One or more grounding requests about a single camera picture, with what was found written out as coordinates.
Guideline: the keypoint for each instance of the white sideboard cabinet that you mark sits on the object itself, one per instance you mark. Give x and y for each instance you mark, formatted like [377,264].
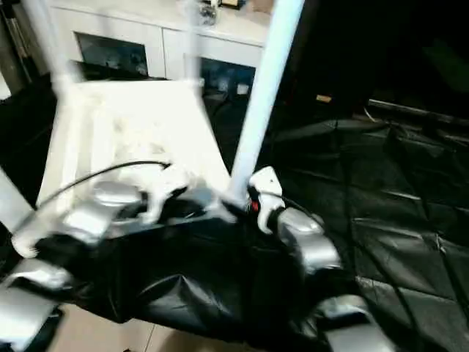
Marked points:
[110,22]

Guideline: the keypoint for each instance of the small yellow label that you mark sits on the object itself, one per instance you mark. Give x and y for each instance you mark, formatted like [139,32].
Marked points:
[323,98]

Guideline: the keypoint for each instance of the black plastic mat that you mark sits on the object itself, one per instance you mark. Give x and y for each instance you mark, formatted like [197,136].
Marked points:
[366,220]

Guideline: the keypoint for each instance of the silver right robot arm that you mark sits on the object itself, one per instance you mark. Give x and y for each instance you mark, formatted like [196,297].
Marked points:
[315,242]

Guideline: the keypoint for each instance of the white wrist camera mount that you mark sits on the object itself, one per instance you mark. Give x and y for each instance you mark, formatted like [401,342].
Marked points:
[161,187]
[265,181]

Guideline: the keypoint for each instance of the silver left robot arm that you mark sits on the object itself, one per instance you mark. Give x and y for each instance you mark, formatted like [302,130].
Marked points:
[84,220]

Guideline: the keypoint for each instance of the white plastic table top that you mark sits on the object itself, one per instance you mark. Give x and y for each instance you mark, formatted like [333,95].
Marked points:
[128,110]

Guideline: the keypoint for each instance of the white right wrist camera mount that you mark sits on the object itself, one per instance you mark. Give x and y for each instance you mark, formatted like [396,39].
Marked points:
[265,181]

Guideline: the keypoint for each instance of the dark bag of small parts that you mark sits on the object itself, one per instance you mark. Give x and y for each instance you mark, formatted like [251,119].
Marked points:
[207,14]

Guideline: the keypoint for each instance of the black metal rod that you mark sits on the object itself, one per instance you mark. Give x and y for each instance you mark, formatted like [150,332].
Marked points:
[421,110]

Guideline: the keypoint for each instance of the black speaker cabinet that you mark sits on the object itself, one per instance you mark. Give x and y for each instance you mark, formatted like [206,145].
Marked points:
[329,47]

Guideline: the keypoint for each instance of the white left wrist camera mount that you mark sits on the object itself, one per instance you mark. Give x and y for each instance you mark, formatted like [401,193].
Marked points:
[161,187]

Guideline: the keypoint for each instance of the grey metal tripod stand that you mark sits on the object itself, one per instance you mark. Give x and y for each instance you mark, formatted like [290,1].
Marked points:
[22,44]

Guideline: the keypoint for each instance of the white jar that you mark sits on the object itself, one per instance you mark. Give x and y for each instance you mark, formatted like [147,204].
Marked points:
[221,84]
[242,88]

